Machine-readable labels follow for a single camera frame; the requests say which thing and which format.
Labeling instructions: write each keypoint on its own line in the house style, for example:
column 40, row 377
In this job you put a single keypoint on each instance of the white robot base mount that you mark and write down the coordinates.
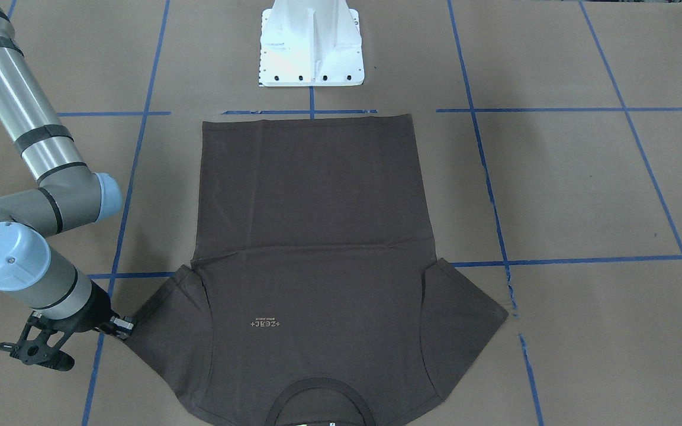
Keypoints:
column 310, row 43

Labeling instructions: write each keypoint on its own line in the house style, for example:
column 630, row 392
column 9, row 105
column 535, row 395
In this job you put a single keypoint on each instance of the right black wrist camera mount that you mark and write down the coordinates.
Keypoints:
column 41, row 341

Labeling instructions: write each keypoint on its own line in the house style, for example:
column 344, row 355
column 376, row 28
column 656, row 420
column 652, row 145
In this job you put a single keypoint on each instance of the dark brown t-shirt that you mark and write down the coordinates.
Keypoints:
column 314, row 295

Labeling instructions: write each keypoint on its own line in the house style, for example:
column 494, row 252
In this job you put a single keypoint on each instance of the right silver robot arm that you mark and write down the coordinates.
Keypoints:
column 67, row 195

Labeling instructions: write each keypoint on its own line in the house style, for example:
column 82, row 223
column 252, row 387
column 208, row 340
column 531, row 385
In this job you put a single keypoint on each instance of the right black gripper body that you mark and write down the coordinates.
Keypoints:
column 88, row 314

